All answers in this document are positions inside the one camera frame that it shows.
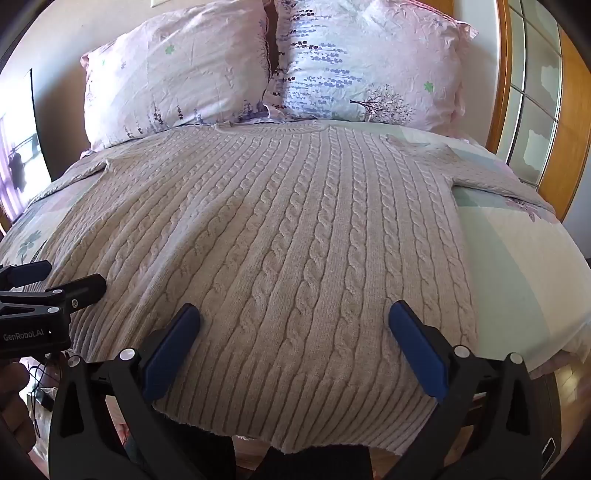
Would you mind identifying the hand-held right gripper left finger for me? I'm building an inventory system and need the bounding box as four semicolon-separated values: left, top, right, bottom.
48;303;232;480

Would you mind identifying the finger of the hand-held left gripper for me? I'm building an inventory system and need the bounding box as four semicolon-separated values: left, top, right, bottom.
0;261;52;291
0;274;108;317

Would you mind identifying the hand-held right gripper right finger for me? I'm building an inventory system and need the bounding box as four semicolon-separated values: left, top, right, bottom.
370;300;542;480

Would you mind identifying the beige cable-knit sweater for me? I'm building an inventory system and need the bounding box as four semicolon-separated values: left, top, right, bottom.
0;121;478;455

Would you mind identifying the person's left hand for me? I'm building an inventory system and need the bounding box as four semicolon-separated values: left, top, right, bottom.
0;361;37;450

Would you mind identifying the black power adapter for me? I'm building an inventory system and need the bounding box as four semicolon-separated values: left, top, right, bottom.
28;388;58;411

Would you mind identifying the window with curtain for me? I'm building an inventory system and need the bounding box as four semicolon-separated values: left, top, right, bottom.
0;69;54;234

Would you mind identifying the pastel floral bed sheet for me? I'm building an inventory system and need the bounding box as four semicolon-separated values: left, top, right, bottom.
0;117;591;374

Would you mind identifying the pink floral pillow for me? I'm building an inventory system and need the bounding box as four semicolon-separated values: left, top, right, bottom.
81;0;273;152

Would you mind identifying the wooden framed mirror door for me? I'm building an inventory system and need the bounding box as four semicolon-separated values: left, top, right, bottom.
487;0;591;222

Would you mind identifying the pink pillow with tree print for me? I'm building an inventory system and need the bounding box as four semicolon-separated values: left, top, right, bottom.
263;0;478;134

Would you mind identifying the black cable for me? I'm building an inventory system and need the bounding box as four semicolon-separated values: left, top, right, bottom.
25;353;68;435

